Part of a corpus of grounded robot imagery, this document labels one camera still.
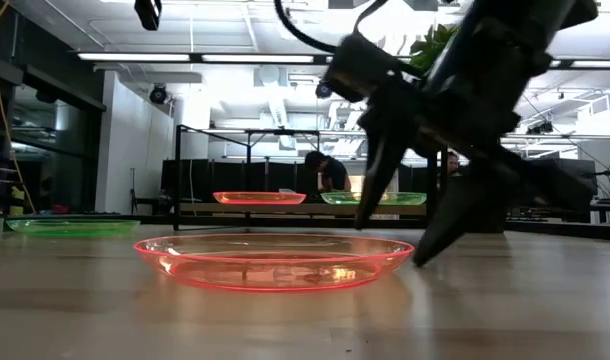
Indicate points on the long ceiling light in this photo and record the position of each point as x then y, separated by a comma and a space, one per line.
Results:
135, 57
257, 58

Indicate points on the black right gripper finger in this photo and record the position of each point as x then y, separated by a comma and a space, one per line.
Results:
382, 175
455, 215

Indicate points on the translucent green plastic plate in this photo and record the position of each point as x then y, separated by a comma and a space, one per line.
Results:
405, 199
72, 228

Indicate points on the wooden shelf with black legs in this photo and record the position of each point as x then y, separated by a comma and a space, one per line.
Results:
285, 209

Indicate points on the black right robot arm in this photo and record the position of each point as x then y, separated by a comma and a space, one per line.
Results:
525, 25

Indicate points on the person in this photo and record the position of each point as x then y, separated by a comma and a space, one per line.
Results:
332, 172
453, 164

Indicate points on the green leafy plant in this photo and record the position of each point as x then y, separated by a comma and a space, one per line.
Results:
430, 47

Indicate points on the black overhead camera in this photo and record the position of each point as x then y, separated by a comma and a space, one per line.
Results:
147, 12

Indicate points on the black aluminium table frame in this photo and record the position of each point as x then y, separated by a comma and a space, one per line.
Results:
560, 229

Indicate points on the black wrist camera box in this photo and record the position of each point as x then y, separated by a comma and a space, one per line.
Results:
370, 65

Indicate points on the round black ceiling spotlight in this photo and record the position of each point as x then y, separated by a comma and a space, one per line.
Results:
158, 94
323, 90

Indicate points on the translucent orange plastic plate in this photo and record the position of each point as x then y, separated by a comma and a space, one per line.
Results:
272, 272
259, 198

